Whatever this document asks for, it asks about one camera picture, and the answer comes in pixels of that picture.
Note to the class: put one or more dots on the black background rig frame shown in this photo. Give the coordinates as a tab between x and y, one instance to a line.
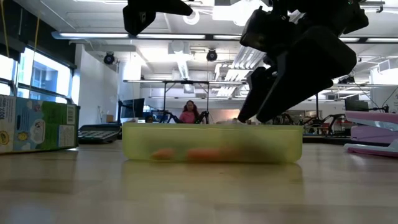
186	82

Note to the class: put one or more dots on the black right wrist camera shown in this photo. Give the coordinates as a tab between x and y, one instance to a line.
267	29

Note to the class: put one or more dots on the orange marker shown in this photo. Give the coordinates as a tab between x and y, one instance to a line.
206	155

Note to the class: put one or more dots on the long ceiling light bar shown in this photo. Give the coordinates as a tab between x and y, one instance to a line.
124	36

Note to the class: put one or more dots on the pink stapler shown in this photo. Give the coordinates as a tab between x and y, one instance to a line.
373	133

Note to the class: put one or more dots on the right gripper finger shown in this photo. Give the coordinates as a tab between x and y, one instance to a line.
311	68
256	93

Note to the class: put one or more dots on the black desk calculator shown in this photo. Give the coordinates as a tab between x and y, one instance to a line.
98	133

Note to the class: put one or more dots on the translucent yellow-green pencil case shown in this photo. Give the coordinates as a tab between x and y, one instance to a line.
211	137

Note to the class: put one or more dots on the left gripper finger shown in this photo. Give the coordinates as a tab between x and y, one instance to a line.
136	20

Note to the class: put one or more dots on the crayon box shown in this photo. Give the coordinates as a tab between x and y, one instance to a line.
37	124

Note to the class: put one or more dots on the person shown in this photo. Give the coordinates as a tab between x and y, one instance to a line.
149	119
188	115

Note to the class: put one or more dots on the black computer monitor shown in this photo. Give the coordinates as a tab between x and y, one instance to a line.
356	103
133	107

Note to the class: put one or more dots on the background black robot arm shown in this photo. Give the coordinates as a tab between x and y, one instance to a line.
202	117
169	117
329	123

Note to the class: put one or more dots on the bright window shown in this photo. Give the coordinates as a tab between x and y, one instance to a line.
43	76

